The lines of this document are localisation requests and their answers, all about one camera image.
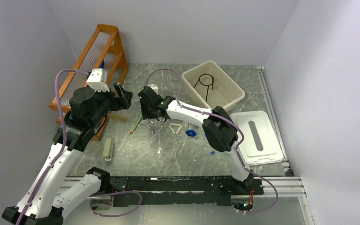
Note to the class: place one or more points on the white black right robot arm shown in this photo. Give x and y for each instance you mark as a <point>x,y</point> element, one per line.
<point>221,132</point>

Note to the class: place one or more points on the blue capped clear tube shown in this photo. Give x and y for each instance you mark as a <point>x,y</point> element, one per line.
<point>206,154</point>

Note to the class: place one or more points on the beige stapler-like case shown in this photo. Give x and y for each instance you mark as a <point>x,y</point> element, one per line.
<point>108,149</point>

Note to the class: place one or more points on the white clay triangle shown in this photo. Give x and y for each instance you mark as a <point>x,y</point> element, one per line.
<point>175,128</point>

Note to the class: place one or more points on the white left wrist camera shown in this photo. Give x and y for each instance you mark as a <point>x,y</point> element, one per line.
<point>97,80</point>

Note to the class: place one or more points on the black wire ring stand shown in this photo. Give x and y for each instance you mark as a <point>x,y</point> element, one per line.
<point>206,80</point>

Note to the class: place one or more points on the beige plastic bin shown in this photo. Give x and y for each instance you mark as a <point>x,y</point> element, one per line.
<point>226,94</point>

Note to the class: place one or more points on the orange wooden test tube rack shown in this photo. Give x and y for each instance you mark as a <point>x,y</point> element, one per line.
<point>103,48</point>

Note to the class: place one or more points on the orange test tube brush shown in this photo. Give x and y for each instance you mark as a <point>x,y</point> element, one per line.
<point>118,117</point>

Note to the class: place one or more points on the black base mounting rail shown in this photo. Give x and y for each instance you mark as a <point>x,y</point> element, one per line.
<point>133,190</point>

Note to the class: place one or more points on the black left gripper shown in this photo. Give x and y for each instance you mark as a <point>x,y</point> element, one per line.
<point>123,101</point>

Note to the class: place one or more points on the blue plastic hexagon cap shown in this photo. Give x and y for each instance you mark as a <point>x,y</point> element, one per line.
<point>191,133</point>

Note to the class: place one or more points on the metal scissor forceps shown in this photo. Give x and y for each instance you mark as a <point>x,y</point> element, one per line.
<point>150,125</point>

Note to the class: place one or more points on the green plastic spatula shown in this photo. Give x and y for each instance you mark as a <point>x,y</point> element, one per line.
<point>136,125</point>

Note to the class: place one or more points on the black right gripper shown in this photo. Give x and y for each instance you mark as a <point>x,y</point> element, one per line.
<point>145,114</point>

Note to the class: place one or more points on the white plastic bin lid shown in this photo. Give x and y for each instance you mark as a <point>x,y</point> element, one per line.
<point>260,145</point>

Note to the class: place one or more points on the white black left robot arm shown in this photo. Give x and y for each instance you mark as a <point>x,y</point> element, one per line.
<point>89,109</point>

